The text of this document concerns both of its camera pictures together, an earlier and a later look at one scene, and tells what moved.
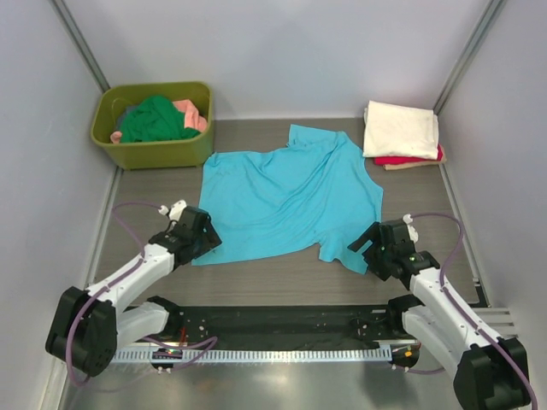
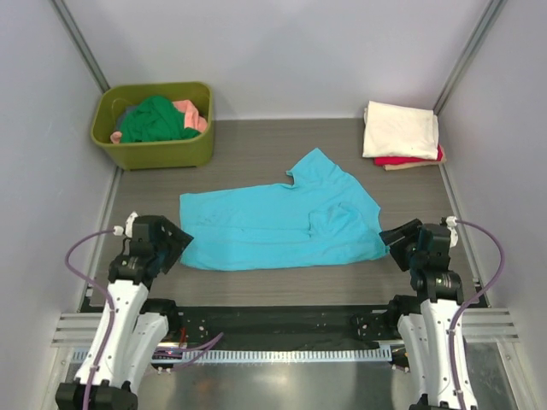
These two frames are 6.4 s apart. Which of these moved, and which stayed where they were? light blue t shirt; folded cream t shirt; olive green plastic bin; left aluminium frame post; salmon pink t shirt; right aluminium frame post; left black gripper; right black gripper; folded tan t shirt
Moved: light blue t shirt; right black gripper; left black gripper
Stayed: salmon pink t shirt; olive green plastic bin; left aluminium frame post; folded tan t shirt; right aluminium frame post; folded cream t shirt
